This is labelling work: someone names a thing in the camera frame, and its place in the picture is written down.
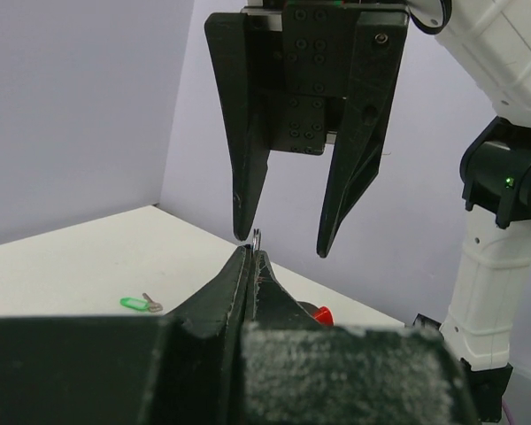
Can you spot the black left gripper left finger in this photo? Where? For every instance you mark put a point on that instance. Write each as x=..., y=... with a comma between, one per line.
x=197, y=378

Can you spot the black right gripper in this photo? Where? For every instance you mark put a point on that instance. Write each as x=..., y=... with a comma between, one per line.
x=308, y=58

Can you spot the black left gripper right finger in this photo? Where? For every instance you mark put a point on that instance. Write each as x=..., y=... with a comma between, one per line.
x=296, y=370

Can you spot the metal key organiser red handle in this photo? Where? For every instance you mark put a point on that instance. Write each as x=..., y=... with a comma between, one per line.
x=310, y=310

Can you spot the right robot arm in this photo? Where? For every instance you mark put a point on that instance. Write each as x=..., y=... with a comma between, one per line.
x=491, y=40

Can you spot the key with green tag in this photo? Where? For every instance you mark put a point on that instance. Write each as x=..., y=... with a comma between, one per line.
x=144, y=305

